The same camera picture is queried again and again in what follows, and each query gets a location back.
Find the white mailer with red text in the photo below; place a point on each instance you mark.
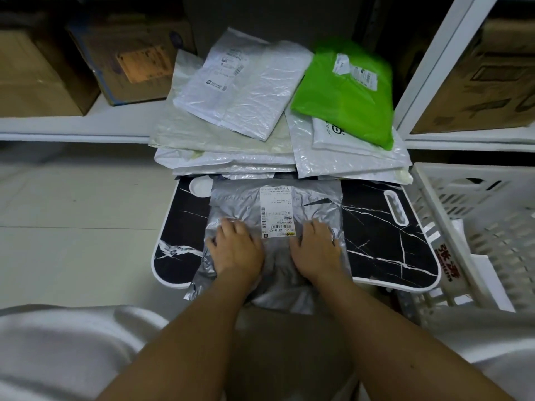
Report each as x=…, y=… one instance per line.
x=493, y=283

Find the plain brown cardboard box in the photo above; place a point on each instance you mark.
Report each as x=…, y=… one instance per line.
x=33, y=79

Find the cardboard box with orange label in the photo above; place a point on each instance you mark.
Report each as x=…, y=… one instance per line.
x=125, y=58

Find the white metal shelf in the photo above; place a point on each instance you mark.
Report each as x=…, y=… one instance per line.
x=62, y=125

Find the white labelled poly mailer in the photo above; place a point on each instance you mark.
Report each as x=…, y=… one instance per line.
x=251, y=91

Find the black marble lap table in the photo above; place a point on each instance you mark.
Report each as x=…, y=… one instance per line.
x=376, y=238

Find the white mailer with logo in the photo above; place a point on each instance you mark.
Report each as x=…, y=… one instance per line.
x=347, y=144

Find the person's left hand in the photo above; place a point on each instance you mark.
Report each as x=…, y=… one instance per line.
x=238, y=254

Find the grey poly mailer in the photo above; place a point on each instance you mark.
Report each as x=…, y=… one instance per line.
x=276, y=279

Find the person's white shorts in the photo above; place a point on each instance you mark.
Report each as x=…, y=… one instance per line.
x=62, y=350

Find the white plastic basket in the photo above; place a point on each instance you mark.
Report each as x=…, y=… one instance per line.
x=501, y=212

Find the person's left forearm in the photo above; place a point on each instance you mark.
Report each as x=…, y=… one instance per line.
x=184, y=346

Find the cardboard box with black print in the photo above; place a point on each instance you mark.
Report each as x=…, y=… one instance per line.
x=480, y=87

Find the green poly mailer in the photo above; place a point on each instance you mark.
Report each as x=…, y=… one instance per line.
x=347, y=104

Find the pile of white mailers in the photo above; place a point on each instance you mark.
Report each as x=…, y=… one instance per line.
x=196, y=137

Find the person's right forearm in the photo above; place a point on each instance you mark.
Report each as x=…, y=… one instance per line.
x=397, y=350

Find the person's right hand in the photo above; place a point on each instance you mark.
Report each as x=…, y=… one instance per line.
x=319, y=254

